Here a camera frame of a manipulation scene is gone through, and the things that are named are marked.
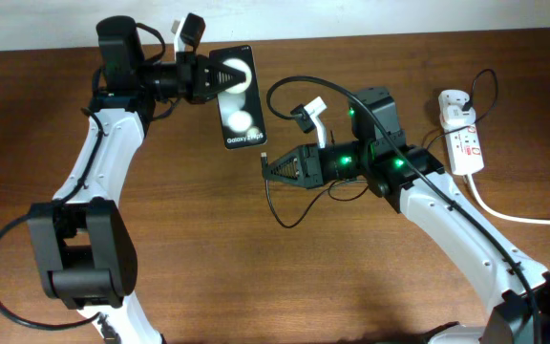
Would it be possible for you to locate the black Galaxy smartphone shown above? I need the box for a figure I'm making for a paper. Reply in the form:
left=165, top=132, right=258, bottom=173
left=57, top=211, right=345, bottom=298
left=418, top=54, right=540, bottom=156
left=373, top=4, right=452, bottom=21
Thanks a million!
left=209, top=45, right=267, bottom=150

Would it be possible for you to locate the black USB charging cable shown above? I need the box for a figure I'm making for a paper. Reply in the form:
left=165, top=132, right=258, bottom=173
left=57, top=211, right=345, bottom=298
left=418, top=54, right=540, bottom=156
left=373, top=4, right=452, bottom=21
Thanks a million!
left=260, top=68, right=499, bottom=229

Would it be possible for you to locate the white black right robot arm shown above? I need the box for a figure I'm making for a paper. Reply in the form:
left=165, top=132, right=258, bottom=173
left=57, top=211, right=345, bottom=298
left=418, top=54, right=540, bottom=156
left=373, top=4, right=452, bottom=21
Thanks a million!
left=261, top=87, right=550, bottom=343

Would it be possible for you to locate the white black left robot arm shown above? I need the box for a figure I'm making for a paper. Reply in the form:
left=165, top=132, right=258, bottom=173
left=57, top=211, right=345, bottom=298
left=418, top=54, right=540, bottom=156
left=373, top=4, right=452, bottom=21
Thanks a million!
left=28, top=15, right=251, bottom=343

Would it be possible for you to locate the white USB charger adapter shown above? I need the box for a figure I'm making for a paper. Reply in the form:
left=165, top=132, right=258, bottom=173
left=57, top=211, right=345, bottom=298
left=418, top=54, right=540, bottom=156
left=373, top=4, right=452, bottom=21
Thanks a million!
left=440, top=105, right=476, bottom=131

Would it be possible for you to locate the white power strip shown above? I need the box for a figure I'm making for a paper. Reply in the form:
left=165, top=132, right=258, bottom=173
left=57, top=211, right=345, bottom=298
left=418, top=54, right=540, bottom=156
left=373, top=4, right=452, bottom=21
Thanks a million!
left=438, top=90, right=484, bottom=176

